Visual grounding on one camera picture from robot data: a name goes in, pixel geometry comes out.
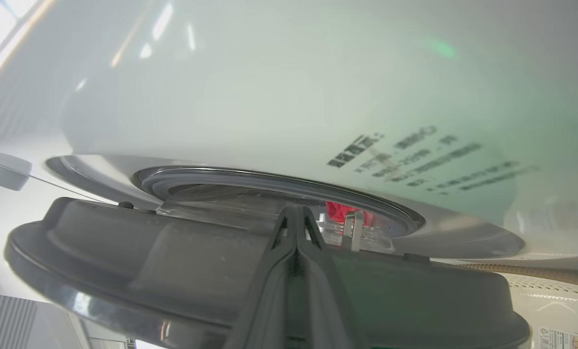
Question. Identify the red garment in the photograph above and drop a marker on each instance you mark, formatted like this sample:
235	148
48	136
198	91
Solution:
340	212

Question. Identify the cream laundry basket brown rim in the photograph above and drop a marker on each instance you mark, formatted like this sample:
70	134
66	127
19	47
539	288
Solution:
560	300

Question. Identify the white front-load washing machine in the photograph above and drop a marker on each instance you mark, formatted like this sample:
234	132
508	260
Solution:
269	97

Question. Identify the grey rubber door seal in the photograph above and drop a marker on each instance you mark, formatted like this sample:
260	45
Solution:
269	180

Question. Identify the printed sticker on basket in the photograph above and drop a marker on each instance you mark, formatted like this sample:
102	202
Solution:
570	339

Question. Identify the dark grey round washer door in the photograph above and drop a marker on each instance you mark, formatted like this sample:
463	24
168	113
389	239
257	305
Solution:
124	252

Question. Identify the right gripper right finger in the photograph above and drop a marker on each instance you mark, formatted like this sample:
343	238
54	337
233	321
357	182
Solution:
328	300

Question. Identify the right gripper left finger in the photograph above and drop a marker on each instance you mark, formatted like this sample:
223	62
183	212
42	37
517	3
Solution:
264	300

